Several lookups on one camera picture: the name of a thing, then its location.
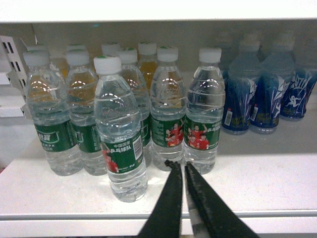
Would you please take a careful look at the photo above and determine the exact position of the blue sports drink bottle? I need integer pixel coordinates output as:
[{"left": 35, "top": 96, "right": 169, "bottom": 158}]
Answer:
[
  {"left": 222, "top": 33, "right": 262, "bottom": 135},
  {"left": 251, "top": 30, "right": 295, "bottom": 134},
  {"left": 280, "top": 36, "right": 317, "bottom": 121}
]

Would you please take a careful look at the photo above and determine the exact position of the water bottle green label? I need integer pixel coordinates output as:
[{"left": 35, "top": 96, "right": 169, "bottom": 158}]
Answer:
[{"left": 93, "top": 55, "right": 149, "bottom": 203}]

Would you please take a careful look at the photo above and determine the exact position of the blue sports drink bottle right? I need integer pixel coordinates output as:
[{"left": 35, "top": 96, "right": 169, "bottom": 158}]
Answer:
[{"left": 280, "top": 36, "right": 317, "bottom": 121}]

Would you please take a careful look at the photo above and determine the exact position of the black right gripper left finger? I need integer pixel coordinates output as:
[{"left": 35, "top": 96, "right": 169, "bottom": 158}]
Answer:
[{"left": 137, "top": 160, "right": 183, "bottom": 238}]

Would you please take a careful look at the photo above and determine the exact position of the perforated white shelf upright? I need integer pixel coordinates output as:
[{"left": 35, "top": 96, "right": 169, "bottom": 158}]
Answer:
[{"left": 0, "top": 36, "right": 30, "bottom": 119}]

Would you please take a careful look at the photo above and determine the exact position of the orange drink bottle back row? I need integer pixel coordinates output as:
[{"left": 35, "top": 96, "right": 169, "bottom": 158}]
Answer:
[{"left": 138, "top": 41, "right": 158, "bottom": 93}]

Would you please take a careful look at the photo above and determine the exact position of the shelf water bottle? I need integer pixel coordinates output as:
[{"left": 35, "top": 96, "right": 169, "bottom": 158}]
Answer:
[
  {"left": 23, "top": 50, "right": 83, "bottom": 176},
  {"left": 150, "top": 46, "right": 186, "bottom": 171},
  {"left": 183, "top": 48, "right": 225, "bottom": 175},
  {"left": 66, "top": 49, "right": 106, "bottom": 176},
  {"left": 117, "top": 48, "right": 152, "bottom": 167}
]

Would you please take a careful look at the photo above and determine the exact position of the blue sports drink bottle middle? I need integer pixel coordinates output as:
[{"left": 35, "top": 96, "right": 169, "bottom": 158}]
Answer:
[{"left": 251, "top": 30, "right": 295, "bottom": 134}]

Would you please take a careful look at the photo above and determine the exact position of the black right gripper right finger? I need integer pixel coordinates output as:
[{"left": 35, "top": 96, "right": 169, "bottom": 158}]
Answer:
[{"left": 185, "top": 163, "right": 258, "bottom": 238}]

